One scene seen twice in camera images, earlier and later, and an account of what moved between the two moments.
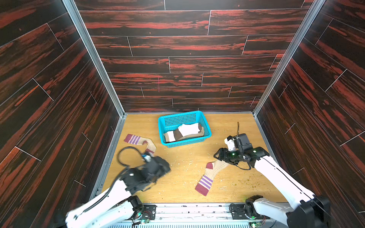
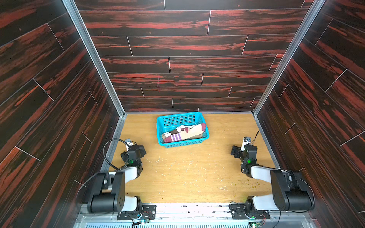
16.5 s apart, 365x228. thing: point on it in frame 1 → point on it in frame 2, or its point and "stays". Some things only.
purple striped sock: x=212 y=168 → x=186 y=135
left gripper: x=164 y=171 → x=141 y=150
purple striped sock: x=139 y=140 → x=169 y=137
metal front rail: x=195 y=215 stays
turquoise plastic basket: x=184 y=129 stays
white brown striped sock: x=183 y=130 stays
